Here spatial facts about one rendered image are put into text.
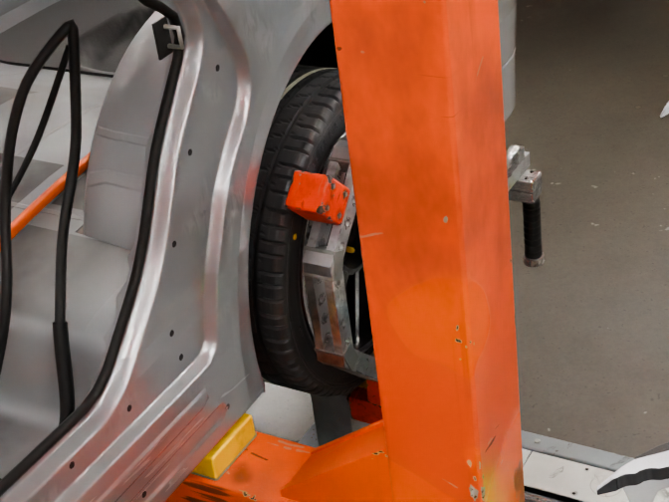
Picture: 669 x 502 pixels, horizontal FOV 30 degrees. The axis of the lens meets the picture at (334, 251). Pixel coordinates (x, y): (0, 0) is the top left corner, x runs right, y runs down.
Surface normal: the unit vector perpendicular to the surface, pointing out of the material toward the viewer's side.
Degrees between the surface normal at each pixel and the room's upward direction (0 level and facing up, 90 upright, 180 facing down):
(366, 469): 90
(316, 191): 45
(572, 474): 0
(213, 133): 90
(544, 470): 0
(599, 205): 0
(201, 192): 90
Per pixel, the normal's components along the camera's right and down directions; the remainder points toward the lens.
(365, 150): -0.48, 0.50
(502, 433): 0.87, 0.17
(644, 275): -0.12, -0.85
